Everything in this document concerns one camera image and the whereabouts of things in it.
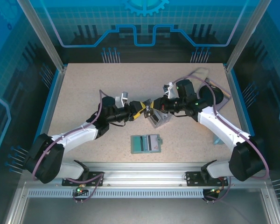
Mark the black Visa credit card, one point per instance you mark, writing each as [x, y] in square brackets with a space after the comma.
[149, 107]

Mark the clear acrylic card box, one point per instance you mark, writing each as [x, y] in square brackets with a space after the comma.
[164, 121]

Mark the white credit card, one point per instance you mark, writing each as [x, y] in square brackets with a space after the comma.
[155, 141]

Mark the green card holder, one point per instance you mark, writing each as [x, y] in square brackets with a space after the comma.
[145, 152]

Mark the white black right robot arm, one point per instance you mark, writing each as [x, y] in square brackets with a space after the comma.
[224, 127]

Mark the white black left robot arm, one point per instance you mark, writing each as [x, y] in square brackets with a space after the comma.
[79, 134]

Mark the black frying pan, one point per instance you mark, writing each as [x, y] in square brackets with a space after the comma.
[218, 98]
[225, 93]

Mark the beige folded cloth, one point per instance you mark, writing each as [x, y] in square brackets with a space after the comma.
[203, 71]

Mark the lavender rectangular tray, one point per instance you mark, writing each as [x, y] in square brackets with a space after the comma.
[225, 100]

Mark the light blue mug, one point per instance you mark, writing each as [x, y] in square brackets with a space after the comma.
[217, 141]

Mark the small LED connector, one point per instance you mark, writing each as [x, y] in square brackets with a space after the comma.
[80, 190]
[215, 191]

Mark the metal bottom pan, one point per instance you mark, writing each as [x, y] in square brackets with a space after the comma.
[142, 210]

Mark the aluminium front rail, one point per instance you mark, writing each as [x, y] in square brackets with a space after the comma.
[142, 173]

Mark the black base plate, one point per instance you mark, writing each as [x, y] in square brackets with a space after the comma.
[67, 179]
[193, 178]

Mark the aluminium frame post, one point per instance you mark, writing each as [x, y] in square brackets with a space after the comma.
[42, 35]
[247, 35]

